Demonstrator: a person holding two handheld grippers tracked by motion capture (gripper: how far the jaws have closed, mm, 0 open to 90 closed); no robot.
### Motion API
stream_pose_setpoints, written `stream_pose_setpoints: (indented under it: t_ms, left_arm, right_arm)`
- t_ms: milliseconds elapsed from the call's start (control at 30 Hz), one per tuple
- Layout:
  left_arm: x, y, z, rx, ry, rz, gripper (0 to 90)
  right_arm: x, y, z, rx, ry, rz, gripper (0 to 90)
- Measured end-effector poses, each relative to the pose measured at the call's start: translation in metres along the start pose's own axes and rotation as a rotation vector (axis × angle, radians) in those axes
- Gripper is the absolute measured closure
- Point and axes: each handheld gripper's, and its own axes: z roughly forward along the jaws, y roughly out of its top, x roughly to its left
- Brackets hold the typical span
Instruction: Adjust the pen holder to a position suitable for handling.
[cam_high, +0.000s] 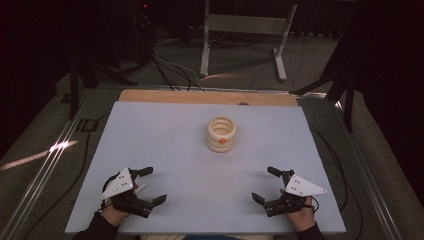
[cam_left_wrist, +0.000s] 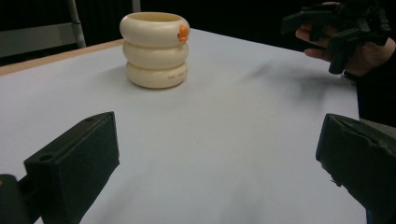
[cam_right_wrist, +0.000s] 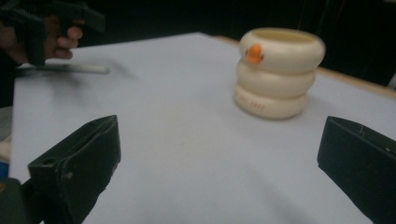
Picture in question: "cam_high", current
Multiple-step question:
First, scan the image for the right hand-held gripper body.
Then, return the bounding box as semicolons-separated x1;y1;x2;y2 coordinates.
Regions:
263;169;328;218

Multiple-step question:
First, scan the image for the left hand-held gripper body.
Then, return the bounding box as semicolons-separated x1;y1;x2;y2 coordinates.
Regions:
100;167;155;219

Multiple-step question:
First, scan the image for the person's right hand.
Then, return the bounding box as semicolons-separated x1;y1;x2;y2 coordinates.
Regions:
285;196;317;233

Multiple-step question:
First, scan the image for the person's left hand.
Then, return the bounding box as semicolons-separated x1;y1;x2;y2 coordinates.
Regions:
99;198;131;228

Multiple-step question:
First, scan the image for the pale grey table mat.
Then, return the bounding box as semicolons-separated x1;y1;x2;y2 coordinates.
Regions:
64;100;347;235

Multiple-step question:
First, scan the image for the cream ribbed round container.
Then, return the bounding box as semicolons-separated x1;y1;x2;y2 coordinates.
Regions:
206;115;238;154

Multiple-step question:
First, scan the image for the black stand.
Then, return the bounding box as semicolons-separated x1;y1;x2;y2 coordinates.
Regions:
68;39;138;120
289;19;356;134

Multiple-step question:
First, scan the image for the dark equipment with red light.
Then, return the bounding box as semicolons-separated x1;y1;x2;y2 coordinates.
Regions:
133;0;158;64

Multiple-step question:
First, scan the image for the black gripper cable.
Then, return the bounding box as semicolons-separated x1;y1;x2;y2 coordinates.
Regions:
100;171;121;201
309;195;321;214

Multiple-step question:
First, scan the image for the black floor cable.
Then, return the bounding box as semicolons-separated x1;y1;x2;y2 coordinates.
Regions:
19;113;111;240
308;123;364;240
149;56;183;92

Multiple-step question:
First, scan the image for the aluminium floor rail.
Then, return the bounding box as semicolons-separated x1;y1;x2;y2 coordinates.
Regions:
0;88;98;240
333;99;401;240

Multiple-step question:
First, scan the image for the black floor socket frame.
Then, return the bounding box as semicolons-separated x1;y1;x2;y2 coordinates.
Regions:
75;118;100;133

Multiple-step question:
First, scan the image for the white floor cable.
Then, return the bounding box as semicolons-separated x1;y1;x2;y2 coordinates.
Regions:
151;38;204;92

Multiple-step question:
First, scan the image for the white metal stand frame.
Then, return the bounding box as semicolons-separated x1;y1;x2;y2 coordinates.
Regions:
199;0;298;83

